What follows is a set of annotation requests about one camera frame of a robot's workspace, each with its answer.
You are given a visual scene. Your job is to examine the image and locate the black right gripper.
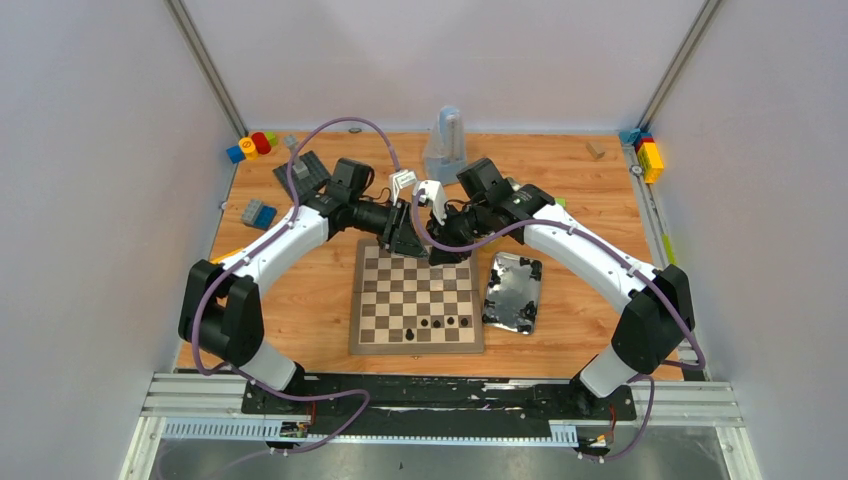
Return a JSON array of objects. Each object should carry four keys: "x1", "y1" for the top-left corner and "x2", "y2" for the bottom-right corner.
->
[{"x1": 426, "y1": 201, "x2": 492, "y2": 265}]

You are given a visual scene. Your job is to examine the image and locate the wooden chess board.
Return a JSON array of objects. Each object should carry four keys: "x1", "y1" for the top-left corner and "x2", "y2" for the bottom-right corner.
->
[{"x1": 349, "y1": 239, "x2": 484, "y2": 356}]

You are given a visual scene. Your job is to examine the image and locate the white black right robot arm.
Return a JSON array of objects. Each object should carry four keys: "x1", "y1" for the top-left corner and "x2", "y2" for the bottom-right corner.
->
[{"x1": 412, "y1": 158, "x2": 695, "y2": 418}]

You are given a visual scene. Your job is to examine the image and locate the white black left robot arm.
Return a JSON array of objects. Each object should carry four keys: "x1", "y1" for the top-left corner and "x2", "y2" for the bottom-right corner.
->
[{"x1": 178, "y1": 158, "x2": 428, "y2": 413}]

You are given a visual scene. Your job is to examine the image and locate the silver tin lid black pieces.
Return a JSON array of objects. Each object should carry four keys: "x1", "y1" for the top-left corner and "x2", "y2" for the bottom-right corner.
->
[{"x1": 482, "y1": 252, "x2": 543, "y2": 335}]

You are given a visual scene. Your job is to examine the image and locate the blue metronome in plastic bag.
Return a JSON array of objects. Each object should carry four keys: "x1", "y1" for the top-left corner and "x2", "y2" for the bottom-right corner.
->
[{"x1": 422, "y1": 106, "x2": 468, "y2": 185}]

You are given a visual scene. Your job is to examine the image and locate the dark grey lego plate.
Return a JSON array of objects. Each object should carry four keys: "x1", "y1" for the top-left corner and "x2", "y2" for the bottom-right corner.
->
[{"x1": 272, "y1": 150, "x2": 330, "y2": 203}]

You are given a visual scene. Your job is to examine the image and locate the grey blue lego brick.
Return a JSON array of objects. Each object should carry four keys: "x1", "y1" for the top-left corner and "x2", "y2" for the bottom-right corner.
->
[{"x1": 240, "y1": 199, "x2": 277, "y2": 231}]

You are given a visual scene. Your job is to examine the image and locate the red round toy block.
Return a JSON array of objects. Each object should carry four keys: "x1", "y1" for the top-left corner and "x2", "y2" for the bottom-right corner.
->
[{"x1": 251, "y1": 131, "x2": 272, "y2": 155}]

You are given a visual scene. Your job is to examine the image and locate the yellow round toy block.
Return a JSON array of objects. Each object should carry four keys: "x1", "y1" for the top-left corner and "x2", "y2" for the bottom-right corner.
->
[{"x1": 238, "y1": 137, "x2": 259, "y2": 160}]

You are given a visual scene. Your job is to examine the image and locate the blue toy block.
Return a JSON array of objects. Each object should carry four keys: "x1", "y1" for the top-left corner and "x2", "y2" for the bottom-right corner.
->
[{"x1": 226, "y1": 145, "x2": 246, "y2": 164}]

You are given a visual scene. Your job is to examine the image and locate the orange toy block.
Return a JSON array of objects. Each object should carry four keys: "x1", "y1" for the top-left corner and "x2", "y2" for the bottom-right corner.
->
[{"x1": 209, "y1": 248, "x2": 242, "y2": 264}]

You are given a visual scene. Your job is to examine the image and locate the small wooden block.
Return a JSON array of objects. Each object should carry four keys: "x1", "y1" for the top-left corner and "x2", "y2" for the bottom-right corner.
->
[{"x1": 585, "y1": 141, "x2": 606, "y2": 160}]

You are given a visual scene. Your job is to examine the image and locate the stacked colourful blocks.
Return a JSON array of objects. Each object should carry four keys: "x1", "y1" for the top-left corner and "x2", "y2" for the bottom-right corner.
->
[{"x1": 618, "y1": 129, "x2": 665, "y2": 184}]

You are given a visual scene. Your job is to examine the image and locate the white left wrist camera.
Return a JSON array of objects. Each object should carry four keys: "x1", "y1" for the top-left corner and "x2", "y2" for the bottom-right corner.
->
[{"x1": 389, "y1": 169, "x2": 418, "y2": 204}]

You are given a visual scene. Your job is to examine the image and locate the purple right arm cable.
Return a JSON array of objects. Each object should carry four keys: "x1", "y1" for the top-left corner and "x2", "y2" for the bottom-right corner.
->
[{"x1": 410, "y1": 192, "x2": 708, "y2": 463}]

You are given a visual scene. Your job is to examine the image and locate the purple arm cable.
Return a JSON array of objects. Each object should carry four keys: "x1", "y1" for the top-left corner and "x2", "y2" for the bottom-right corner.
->
[
  {"x1": 410, "y1": 192, "x2": 708, "y2": 463},
  {"x1": 190, "y1": 117, "x2": 403, "y2": 455}
]

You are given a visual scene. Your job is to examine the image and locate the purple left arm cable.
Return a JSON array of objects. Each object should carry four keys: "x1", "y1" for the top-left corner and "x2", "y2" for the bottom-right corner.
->
[{"x1": 190, "y1": 117, "x2": 403, "y2": 455}]

